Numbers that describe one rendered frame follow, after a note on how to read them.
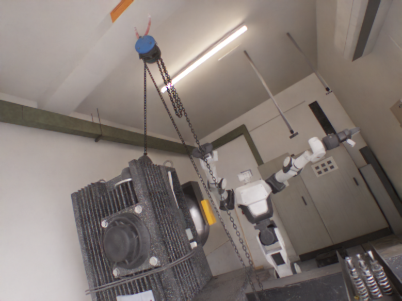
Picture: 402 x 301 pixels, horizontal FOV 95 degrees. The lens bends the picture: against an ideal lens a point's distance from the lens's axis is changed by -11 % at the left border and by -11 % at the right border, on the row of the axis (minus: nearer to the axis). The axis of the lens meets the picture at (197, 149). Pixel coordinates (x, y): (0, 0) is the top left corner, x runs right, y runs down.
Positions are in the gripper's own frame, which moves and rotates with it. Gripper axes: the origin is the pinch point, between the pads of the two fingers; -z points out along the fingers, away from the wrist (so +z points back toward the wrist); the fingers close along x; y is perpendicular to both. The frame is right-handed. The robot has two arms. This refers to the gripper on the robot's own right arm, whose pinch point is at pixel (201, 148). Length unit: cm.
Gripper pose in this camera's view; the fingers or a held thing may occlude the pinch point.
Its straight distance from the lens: 115.4
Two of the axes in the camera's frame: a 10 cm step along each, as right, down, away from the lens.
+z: 2.3, 2.2, 9.5
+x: -9.0, 4.3, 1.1
